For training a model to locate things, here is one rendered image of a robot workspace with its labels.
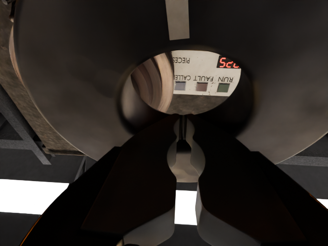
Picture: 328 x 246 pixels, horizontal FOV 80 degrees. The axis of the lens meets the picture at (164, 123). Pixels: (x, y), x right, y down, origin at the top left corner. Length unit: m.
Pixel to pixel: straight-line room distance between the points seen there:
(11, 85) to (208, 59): 0.79
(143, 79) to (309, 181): 9.12
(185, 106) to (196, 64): 0.21
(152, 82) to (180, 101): 0.28
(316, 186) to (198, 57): 8.98
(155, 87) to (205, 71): 0.22
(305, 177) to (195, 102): 8.79
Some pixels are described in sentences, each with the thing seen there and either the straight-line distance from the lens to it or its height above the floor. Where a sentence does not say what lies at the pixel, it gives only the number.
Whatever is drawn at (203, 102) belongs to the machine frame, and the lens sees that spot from 0.84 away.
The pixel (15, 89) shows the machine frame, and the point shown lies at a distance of 1.05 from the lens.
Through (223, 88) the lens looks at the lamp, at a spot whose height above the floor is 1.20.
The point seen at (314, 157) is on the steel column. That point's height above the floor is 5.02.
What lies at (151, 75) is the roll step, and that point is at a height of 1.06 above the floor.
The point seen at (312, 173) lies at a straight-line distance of 9.77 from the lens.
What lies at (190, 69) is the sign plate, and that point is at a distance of 0.72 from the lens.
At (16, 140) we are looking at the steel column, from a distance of 6.68.
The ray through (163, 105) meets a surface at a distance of 0.64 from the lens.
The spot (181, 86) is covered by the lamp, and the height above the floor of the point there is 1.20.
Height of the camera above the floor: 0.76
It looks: 47 degrees up
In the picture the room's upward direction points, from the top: 179 degrees counter-clockwise
